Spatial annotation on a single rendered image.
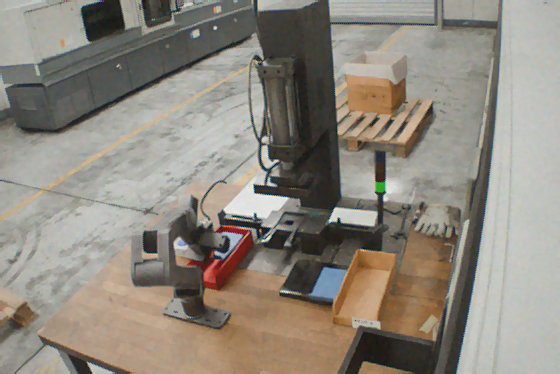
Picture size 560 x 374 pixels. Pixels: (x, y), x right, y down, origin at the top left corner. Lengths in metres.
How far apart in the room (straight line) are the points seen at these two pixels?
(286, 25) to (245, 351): 0.88
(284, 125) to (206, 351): 0.65
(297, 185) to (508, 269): 1.22
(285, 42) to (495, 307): 1.20
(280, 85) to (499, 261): 1.12
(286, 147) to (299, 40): 0.30
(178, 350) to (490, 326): 1.14
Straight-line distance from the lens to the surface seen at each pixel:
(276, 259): 1.51
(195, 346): 1.28
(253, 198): 1.85
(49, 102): 6.25
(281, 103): 1.30
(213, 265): 1.52
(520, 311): 0.19
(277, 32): 1.34
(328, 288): 1.34
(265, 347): 1.24
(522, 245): 0.22
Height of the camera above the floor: 1.81
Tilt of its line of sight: 29 degrees down
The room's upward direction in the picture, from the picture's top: 7 degrees counter-clockwise
